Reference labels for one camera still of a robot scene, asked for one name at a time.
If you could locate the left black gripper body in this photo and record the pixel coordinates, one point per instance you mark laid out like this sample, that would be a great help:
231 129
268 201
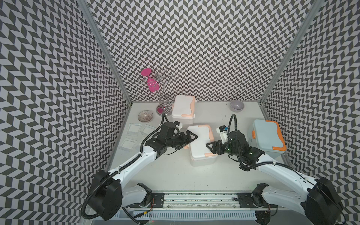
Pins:
183 138

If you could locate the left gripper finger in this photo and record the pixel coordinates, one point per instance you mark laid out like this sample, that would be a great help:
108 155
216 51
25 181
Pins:
190 136
187 144

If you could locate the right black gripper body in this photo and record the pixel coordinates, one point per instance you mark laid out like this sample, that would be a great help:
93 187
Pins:
221 146

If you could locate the white first aid box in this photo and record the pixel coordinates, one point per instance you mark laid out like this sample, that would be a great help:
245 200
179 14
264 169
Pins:
183 110
200 155

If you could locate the blue first aid kit box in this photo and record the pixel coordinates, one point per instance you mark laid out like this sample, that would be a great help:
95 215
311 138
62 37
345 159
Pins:
266 136

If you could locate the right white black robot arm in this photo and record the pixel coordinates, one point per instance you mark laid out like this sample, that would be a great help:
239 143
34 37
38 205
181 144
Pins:
316 199

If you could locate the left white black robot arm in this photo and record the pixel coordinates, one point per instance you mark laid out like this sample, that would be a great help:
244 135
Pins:
108 192

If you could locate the small clear glass bowl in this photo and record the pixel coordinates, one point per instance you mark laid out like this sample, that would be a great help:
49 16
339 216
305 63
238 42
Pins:
145 116

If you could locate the small grey round bowl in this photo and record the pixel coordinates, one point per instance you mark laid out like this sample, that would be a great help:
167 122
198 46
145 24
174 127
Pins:
236 106

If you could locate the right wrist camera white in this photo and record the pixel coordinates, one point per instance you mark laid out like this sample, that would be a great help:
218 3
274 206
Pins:
223 132

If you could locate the silver wire stand pink ornaments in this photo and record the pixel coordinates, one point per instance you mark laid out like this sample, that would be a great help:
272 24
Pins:
157 81

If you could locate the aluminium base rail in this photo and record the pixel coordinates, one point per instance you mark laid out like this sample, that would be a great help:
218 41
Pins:
202 200

